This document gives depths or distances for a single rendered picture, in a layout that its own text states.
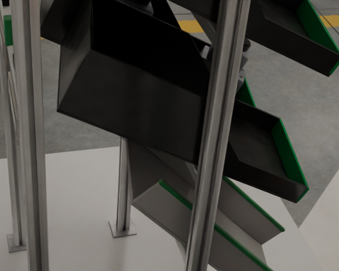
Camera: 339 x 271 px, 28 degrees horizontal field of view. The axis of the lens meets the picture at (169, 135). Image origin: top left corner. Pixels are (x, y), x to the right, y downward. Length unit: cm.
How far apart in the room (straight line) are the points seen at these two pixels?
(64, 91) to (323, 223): 70
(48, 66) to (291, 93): 115
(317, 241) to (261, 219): 27
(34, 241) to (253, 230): 38
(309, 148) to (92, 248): 187
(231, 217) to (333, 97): 237
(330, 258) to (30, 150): 69
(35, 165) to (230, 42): 20
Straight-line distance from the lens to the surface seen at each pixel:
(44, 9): 78
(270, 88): 322
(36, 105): 56
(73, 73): 62
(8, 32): 72
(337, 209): 127
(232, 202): 90
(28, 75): 55
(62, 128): 284
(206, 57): 86
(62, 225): 116
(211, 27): 61
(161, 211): 72
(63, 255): 111
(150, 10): 80
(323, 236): 121
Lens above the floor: 167
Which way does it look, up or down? 36 degrees down
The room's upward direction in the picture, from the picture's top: 6 degrees clockwise
